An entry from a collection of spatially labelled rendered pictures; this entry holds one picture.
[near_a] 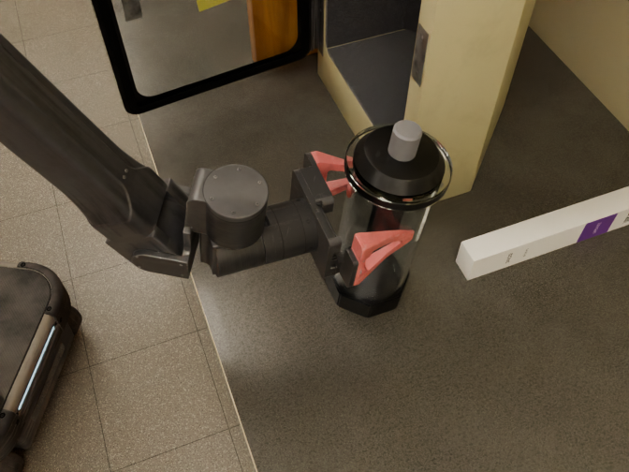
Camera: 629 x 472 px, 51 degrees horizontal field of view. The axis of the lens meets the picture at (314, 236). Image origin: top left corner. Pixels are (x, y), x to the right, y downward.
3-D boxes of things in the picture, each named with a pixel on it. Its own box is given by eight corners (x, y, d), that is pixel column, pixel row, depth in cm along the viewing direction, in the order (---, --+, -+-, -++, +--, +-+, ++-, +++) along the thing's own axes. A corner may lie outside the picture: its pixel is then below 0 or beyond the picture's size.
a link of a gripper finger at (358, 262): (398, 179, 69) (314, 199, 66) (430, 230, 65) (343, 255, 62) (387, 219, 74) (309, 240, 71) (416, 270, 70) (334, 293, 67)
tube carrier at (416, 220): (386, 233, 87) (421, 113, 70) (424, 300, 81) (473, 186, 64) (310, 256, 84) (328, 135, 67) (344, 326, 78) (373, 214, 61)
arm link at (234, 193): (155, 197, 69) (133, 269, 65) (146, 128, 59) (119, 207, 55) (268, 218, 70) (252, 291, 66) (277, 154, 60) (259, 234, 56)
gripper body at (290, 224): (309, 164, 69) (241, 180, 67) (347, 239, 63) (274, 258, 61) (304, 203, 74) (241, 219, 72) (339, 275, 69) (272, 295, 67)
